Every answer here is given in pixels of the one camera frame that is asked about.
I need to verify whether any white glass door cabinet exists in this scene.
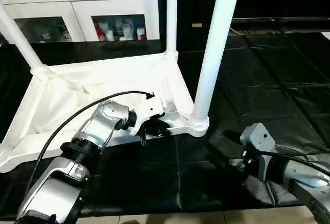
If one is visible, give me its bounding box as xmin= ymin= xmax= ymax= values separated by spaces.
xmin=0 ymin=0 xmax=161 ymax=44

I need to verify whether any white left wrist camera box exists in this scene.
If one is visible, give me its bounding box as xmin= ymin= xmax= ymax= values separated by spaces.
xmin=128 ymin=95 xmax=167 ymax=138

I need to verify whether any red bottle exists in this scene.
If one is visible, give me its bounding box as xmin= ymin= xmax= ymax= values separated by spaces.
xmin=93 ymin=21 xmax=104 ymax=42

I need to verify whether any white plastic table top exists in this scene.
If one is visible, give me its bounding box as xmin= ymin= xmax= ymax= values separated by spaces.
xmin=0 ymin=50 xmax=211 ymax=174

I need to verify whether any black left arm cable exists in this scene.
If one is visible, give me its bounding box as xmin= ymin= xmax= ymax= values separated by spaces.
xmin=22 ymin=91 xmax=156 ymax=206

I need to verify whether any white bottle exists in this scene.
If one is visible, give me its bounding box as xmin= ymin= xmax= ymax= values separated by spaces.
xmin=114 ymin=21 xmax=126 ymax=41

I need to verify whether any white plastic table leg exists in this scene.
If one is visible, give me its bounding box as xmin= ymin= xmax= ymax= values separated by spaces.
xmin=0 ymin=0 xmax=51 ymax=79
xmin=189 ymin=0 xmax=243 ymax=133
xmin=164 ymin=0 xmax=180 ymax=63

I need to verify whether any black work mat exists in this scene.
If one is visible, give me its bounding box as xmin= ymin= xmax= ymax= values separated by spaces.
xmin=0 ymin=31 xmax=330 ymax=220

